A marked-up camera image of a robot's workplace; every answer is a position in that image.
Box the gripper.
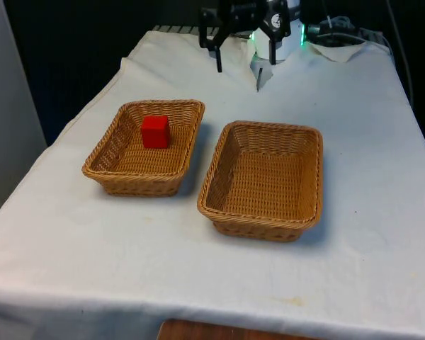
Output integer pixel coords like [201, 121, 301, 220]
[198, 0, 293, 74]

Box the red cube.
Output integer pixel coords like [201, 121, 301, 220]
[140, 115, 170, 149]

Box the large wicker basket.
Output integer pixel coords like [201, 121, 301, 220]
[196, 120, 324, 244]

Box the small wicker basket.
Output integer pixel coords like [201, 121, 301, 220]
[81, 99, 206, 198]

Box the black cable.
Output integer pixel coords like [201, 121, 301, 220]
[317, 31, 368, 44]

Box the grey cable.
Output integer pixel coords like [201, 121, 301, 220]
[386, 0, 414, 102]

